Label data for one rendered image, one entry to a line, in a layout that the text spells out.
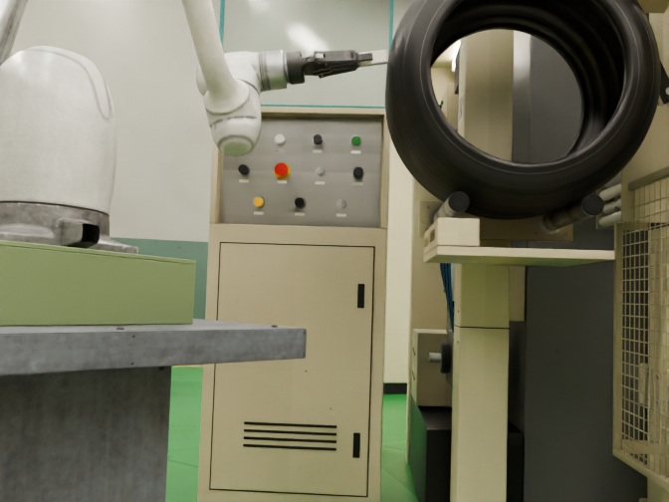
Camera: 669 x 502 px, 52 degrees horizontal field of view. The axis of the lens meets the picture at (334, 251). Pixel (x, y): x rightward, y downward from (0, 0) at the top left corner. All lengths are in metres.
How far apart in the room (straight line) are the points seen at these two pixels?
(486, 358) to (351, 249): 0.53
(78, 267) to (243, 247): 1.28
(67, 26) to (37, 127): 10.10
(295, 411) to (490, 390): 0.60
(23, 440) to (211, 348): 0.23
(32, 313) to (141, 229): 9.49
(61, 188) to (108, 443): 0.32
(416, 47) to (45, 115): 0.86
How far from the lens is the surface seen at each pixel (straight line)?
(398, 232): 4.88
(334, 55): 1.61
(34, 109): 0.95
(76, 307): 0.86
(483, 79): 1.93
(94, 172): 0.94
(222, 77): 1.47
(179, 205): 10.35
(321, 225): 2.13
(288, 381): 2.09
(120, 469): 0.93
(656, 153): 1.92
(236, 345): 0.84
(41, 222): 0.91
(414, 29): 1.55
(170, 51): 10.86
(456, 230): 1.46
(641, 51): 1.63
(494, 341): 1.85
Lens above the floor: 0.70
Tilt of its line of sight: 4 degrees up
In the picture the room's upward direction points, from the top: 2 degrees clockwise
